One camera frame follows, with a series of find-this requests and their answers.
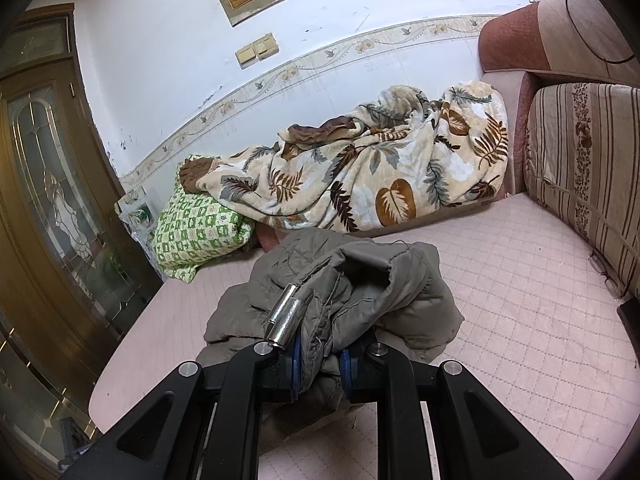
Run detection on green checked pillow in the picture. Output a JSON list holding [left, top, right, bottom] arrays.
[[152, 180, 256, 282]]

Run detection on pink quilted mattress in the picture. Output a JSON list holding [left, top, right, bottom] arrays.
[[90, 192, 640, 480]]

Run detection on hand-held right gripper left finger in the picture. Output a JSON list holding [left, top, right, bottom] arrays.
[[57, 335, 303, 480]]

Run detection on striped sofa cushion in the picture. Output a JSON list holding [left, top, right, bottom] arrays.
[[522, 82, 640, 301]]

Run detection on grey puffer jacket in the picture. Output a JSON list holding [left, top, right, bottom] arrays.
[[197, 229, 466, 441]]

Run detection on eyeglasses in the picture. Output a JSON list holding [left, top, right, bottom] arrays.
[[586, 252, 627, 302]]

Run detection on beige wall switch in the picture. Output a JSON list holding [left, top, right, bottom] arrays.
[[236, 44, 260, 70], [252, 32, 279, 59]]

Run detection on leaf print blanket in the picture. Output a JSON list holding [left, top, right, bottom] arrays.
[[179, 80, 510, 233]]

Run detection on wooden glass door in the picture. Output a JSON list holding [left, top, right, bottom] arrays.
[[0, 2, 166, 466]]

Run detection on reddish brown sofa armrest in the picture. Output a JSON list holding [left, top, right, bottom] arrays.
[[477, 0, 640, 196]]

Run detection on brown pillow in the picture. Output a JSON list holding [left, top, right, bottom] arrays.
[[254, 227, 283, 252]]

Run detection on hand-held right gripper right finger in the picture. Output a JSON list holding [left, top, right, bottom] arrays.
[[337, 342, 576, 480]]

